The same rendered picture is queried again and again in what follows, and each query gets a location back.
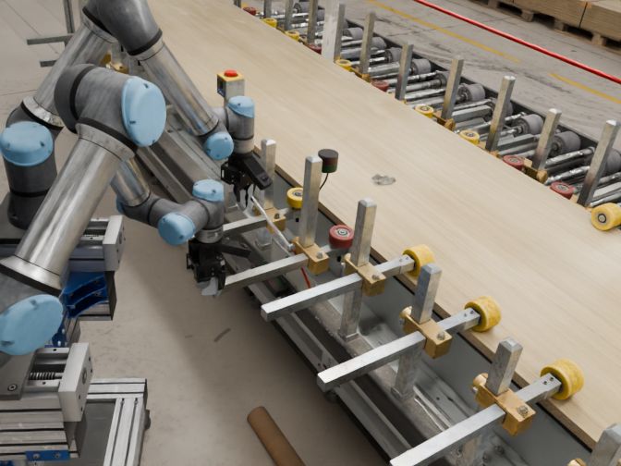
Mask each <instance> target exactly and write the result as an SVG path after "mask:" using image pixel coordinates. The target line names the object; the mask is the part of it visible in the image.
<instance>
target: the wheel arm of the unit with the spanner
mask: <svg viewBox="0 0 621 466"><path fill-rule="evenodd" d="M320 249H321V250H322V251H323V252H324V253H325V254H326V255H327V256H328V257H329V259H331V258H334V257H338V256H341V255H344V254H347V253H348V248H345V249H340V248H337V247H335V246H333V245H332V244H330V245H327V246H324V247H321V248H320ZM308 263H309V258H308V257H307V256H306V255H305V254H304V253H301V254H298V255H295V256H292V257H289V258H285V259H283V260H280V261H277V262H274V263H271V264H266V265H263V266H260V267H257V268H253V269H250V270H248V271H245V272H242V273H239V274H235V275H232V276H228V277H226V278H225V286H224V289H223V290H222V292H221V293H220V294H224V293H227V292H229V291H232V290H235V289H239V288H244V287H246V286H249V285H252V284H255V283H258V282H261V281H263V280H266V279H269V278H272V277H275V276H280V275H282V274H285V273H288V272H292V271H295V270H298V269H300V268H303V267H306V266H308Z"/></svg>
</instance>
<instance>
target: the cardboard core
mask: <svg viewBox="0 0 621 466"><path fill-rule="evenodd" d="M247 420H248V422H249V423H250V425H251V427H252V428H253V430H254V431H255V433H256V434H257V436H258V437H259V439H260V440H261V441H262V443H263V444H264V446H265V447H266V449H267V450H268V452H269V453H270V455H271V456H272V458H273V460H274V462H275V463H276V465H277V466H306V465H305V464H304V462H303V461H302V460H301V458H300V457H299V455H298V454H297V452H296V451H295V449H293V447H292V446H291V445H290V443H289V442H288V440H287V439H286V437H285V436H284V434H283V433H282V431H281V430H280V429H279V427H278V426H277V424H276V423H275V421H274V420H273V418H272V417H271V415H270V414H269V413H268V411H267V410H266V409H265V408H264V407H263V406H260V407H257V408H255V409H253V410H252V411H251V412H250V413H249V415H248V418H247Z"/></svg>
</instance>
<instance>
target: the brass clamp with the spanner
mask: <svg viewBox="0 0 621 466"><path fill-rule="evenodd" d="M292 243H293V244H294V245H295V247H296V253H297V254H301V253H304V254H305V255H306V256H307V257H308V258H309V263H308V266H306V267H307V268H308V269H309V270H310V271H311V272H312V273H313V274H314V275H316V274H319V273H321V272H324V271H327V270H328V264H329V257H328V256H327V255H326V254H325V253H324V252H323V251H322V250H321V249H320V248H319V247H318V246H317V245H316V244H315V243H314V245H312V246H310V247H307V248H304V247H303V246H302V245H301V244H300V243H299V242H298V237H296V238H295V239H294V240H293V241H292ZM318 252H322V253H323V258H322V259H318V258H317V257H316V255H317V253H318Z"/></svg>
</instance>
